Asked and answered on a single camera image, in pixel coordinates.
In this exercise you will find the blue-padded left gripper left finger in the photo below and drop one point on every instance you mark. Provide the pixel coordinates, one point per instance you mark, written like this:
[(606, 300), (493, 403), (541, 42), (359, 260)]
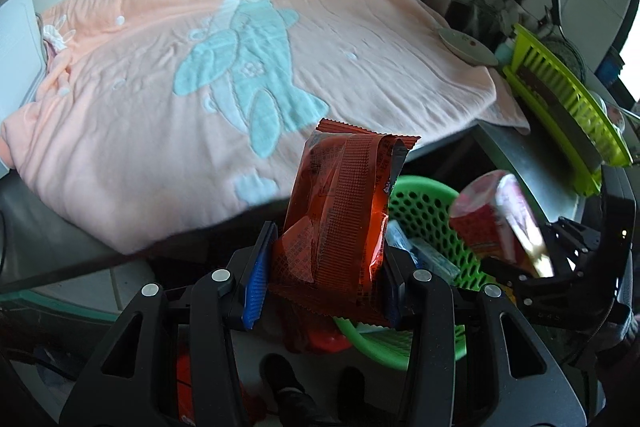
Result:
[(254, 280)]

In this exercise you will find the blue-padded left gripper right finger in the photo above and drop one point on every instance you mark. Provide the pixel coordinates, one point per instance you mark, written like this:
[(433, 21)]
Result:
[(398, 267)]

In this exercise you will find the red orange snack wrapper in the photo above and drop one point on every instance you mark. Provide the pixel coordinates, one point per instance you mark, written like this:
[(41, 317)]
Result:
[(331, 250)]

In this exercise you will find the orange drink plastic bottle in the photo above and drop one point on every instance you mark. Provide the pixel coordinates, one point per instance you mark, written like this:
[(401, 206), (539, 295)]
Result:
[(494, 219)]

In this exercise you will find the white blue milk carton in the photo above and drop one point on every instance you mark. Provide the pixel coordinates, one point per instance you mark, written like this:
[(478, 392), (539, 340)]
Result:
[(423, 254)]

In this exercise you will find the green perforated trash basket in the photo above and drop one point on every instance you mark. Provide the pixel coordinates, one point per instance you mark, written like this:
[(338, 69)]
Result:
[(419, 223)]

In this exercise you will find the red plastic stool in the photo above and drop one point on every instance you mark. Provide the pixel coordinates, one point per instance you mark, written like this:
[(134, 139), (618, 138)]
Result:
[(314, 336)]

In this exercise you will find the lime green dish rack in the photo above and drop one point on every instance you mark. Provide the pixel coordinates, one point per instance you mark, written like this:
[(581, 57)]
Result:
[(568, 111)]

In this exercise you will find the pink flower-pattern towel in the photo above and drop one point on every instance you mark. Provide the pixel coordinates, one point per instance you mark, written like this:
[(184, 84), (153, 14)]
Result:
[(157, 117)]

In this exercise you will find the white ceramic bowl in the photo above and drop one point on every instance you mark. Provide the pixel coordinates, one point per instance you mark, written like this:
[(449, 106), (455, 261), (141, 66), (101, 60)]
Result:
[(469, 49)]

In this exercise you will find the white microwave oven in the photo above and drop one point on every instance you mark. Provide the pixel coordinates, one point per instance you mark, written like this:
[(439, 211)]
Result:
[(23, 64)]

